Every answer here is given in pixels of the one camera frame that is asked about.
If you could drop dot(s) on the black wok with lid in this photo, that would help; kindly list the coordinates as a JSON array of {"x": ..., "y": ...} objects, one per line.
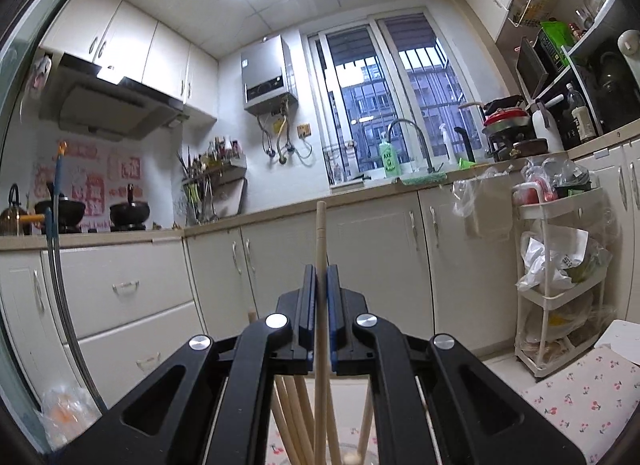
[
  {"x": 129, "y": 212},
  {"x": 67, "y": 212}
]

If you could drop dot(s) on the bundle of wooden chopsticks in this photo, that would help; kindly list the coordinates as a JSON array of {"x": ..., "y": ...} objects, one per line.
[{"x": 295, "y": 420}]

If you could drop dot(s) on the white base cabinets under shelf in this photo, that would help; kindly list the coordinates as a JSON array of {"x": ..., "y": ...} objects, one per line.
[{"x": 620, "y": 225}]

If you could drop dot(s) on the black round appliance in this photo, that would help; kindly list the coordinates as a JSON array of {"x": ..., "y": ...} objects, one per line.
[{"x": 612, "y": 85}]

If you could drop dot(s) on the green dish cloth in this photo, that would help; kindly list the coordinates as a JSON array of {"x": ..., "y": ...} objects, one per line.
[{"x": 422, "y": 178}]

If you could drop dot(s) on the red wall stickers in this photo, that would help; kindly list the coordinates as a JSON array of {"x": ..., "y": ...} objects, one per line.
[{"x": 90, "y": 180}]

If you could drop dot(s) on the green dish soap bottle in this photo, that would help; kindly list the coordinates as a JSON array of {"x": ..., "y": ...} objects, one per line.
[{"x": 389, "y": 160}]

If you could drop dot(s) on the clear plastic bottle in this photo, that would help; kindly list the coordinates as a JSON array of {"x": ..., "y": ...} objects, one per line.
[{"x": 582, "y": 120}]

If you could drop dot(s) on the white shallow cabinet drawer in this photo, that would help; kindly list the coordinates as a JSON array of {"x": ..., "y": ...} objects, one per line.
[{"x": 125, "y": 290}]

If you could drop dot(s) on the grey range hood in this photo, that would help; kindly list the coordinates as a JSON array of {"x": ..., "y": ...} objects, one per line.
[{"x": 110, "y": 100}]

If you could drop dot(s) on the stack of pots and pans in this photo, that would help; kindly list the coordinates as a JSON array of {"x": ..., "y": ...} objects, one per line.
[{"x": 507, "y": 130}]

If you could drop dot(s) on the beige hanging bin with bag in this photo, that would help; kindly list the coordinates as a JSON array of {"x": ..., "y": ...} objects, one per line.
[{"x": 487, "y": 217}]

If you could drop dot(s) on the plastic bag with oranges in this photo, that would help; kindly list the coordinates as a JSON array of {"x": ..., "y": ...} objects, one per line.
[{"x": 67, "y": 415}]

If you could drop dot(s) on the white cutting board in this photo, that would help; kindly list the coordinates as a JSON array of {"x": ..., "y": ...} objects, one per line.
[{"x": 232, "y": 197}]

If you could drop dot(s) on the white upper cabinets beside hood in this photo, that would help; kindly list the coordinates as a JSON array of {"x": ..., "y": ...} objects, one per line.
[{"x": 130, "y": 40}]

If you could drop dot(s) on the bronze kettle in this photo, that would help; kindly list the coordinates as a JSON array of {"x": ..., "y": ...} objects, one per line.
[{"x": 12, "y": 217}]

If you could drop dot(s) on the black slim tap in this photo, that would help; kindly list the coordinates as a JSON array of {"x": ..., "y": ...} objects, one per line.
[{"x": 465, "y": 145}]

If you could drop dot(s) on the white trolley cart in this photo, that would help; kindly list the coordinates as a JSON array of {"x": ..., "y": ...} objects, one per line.
[{"x": 560, "y": 295}]

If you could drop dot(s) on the curved metal faucet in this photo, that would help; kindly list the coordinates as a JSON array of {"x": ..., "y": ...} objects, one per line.
[{"x": 422, "y": 145}]

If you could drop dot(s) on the white plastic jug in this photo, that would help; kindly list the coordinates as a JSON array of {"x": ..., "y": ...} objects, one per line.
[{"x": 546, "y": 130}]

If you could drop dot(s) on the black microwave oven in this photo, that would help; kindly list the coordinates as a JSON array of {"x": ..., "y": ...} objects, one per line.
[{"x": 530, "y": 67}]

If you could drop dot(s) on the white deep cabinet drawer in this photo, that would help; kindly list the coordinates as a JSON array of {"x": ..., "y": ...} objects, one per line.
[{"x": 150, "y": 350}]

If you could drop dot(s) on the beige wall outlet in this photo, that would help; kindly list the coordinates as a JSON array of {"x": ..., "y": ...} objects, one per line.
[{"x": 304, "y": 131}]

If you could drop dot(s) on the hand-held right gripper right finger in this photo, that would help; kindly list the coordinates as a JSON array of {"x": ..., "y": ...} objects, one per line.
[{"x": 333, "y": 325}]

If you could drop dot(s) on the light wooden chopstick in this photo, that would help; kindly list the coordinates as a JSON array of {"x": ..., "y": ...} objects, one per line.
[{"x": 321, "y": 245}]

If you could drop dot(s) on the white shelf rack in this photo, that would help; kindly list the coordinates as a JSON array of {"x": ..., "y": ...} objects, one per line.
[{"x": 575, "y": 75}]

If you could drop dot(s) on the white base cabinet door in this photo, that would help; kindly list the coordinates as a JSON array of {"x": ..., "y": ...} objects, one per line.
[
  {"x": 380, "y": 255},
  {"x": 215, "y": 280},
  {"x": 465, "y": 285},
  {"x": 280, "y": 260}
]

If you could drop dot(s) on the beige kitchen countertop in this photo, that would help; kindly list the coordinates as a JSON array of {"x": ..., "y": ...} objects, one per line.
[{"x": 280, "y": 212}]

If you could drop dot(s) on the hanging kitchen utensils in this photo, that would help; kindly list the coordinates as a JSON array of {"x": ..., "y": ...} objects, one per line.
[{"x": 195, "y": 205}]

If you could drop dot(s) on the wall spice rack with bottles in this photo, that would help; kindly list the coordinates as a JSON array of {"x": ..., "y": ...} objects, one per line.
[{"x": 220, "y": 160}]

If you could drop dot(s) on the barred kitchen window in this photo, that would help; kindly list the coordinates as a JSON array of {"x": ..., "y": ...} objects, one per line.
[{"x": 390, "y": 85}]

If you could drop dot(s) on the silver wall water heater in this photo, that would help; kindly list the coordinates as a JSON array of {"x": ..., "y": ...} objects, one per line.
[{"x": 267, "y": 75}]

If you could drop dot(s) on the cherry print tablecloth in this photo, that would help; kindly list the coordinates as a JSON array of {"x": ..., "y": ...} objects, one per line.
[{"x": 575, "y": 405}]

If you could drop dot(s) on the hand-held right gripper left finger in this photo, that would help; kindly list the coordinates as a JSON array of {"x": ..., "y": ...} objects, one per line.
[{"x": 311, "y": 325}]

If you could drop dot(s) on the white spray bottle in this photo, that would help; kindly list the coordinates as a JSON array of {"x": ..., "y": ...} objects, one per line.
[{"x": 446, "y": 145}]

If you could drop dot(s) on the bright green bag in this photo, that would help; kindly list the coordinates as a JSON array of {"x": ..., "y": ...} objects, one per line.
[{"x": 557, "y": 40}]

